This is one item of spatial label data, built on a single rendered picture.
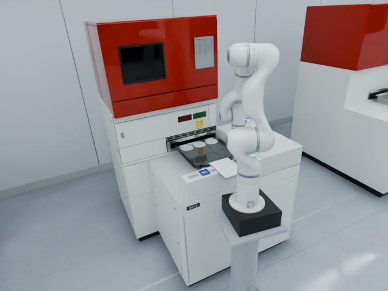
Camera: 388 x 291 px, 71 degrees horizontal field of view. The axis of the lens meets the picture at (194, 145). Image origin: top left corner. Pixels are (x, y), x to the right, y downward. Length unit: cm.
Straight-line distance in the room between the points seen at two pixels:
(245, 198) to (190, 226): 51
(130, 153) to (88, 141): 157
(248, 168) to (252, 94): 35
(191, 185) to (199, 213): 23
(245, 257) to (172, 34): 145
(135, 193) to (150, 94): 83
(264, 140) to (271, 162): 62
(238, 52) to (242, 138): 38
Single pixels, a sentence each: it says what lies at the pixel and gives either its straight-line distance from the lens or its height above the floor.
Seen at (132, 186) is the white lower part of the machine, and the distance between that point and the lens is 224.
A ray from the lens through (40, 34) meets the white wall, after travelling 333.
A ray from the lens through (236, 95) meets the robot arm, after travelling 152.
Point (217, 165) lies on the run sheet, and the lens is 174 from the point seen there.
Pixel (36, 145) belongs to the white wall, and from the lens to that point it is 361.
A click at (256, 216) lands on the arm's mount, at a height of 92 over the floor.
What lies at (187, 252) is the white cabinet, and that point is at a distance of 195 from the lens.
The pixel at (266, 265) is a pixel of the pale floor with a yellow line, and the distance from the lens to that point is 245.
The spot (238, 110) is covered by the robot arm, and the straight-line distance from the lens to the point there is 159.
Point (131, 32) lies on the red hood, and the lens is 185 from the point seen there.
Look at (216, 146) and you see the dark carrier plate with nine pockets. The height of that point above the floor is 90.
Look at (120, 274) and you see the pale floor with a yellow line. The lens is 247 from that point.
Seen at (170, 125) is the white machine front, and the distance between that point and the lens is 211.
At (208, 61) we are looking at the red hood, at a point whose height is 152.
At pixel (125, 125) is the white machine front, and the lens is 200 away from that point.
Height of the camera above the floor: 186
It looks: 27 degrees down
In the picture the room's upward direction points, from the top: 3 degrees counter-clockwise
